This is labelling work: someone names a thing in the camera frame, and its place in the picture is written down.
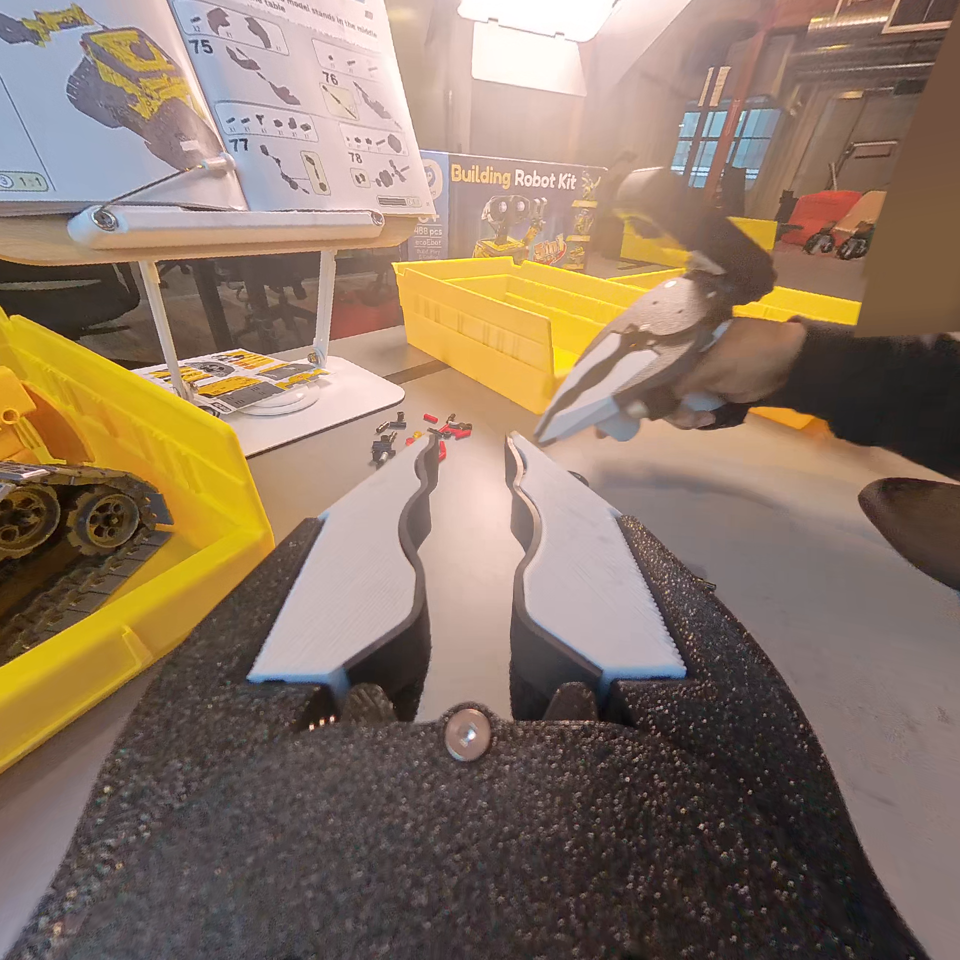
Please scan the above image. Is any printed task sheet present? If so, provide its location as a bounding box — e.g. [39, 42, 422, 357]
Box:
[247, 0, 391, 35]

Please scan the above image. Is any pile of small building parts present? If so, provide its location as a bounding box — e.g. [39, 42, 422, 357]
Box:
[371, 411, 474, 468]

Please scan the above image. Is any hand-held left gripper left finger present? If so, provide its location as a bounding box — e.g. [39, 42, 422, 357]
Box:
[247, 433, 441, 723]

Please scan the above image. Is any yellow black sticker sheet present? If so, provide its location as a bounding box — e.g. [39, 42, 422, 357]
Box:
[150, 348, 331, 417]

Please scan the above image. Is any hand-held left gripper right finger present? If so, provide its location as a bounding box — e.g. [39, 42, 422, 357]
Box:
[504, 431, 687, 721]

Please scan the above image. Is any yellow tracked toy robot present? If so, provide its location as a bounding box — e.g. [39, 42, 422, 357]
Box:
[0, 367, 174, 661]

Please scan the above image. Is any robot kit box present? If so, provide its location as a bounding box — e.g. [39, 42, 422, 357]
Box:
[408, 150, 609, 271]

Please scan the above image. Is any red wheeled cart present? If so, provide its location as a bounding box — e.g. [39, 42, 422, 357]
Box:
[795, 189, 890, 260]

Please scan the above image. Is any black office chair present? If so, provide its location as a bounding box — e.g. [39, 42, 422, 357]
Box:
[0, 258, 144, 339]

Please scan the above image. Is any studio light panel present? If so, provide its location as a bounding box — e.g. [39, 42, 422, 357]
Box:
[457, 0, 624, 97]

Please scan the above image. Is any deep yellow plastic bin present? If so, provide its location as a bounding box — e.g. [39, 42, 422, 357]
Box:
[0, 307, 275, 774]

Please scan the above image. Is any person's right forearm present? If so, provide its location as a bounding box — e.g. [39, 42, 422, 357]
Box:
[780, 315, 960, 481]

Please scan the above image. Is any wide yellow plastic bin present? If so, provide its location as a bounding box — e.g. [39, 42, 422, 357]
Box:
[393, 256, 646, 415]

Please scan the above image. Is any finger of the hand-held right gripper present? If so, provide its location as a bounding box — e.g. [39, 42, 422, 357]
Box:
[534, 347, 663, 447]
[553, 317, 640, 411]

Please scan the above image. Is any instruction booklet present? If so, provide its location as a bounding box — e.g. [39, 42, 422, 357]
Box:
[0, 0, 438, 219]

